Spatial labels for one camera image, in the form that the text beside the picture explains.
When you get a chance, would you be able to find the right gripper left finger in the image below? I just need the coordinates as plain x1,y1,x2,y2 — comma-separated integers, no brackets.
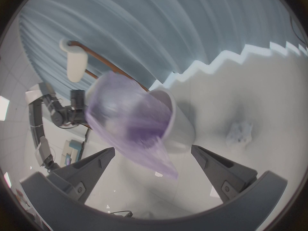
48,147,115,204

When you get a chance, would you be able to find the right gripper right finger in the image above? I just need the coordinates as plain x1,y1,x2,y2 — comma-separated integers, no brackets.
191,145,258,203

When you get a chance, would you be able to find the white paper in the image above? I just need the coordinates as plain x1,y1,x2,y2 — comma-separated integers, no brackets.
226,122,253,147

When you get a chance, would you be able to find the purple plastic bag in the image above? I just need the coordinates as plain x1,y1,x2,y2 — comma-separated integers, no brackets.
85,71,179,179

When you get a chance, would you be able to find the white trash bin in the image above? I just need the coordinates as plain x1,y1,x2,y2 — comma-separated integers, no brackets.
148,89,195,154

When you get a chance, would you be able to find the white padded wooden chair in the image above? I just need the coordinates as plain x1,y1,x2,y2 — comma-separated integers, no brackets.
59,38,150,98

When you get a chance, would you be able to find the pale blue curtain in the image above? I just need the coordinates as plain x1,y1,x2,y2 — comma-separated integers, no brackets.
19,0,308,98

